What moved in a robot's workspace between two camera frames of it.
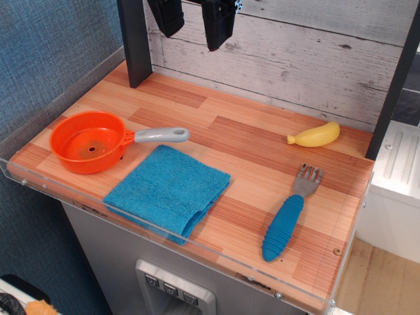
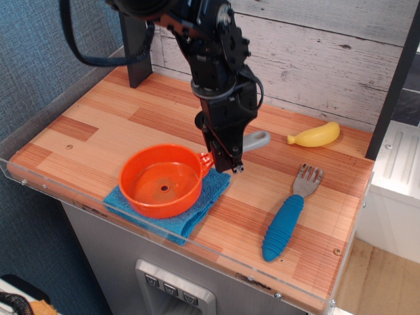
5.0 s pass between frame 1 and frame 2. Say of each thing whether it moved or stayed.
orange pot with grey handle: moved
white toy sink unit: stayed
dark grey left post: stayed
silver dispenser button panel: stayed
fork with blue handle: stayed
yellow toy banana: stayed
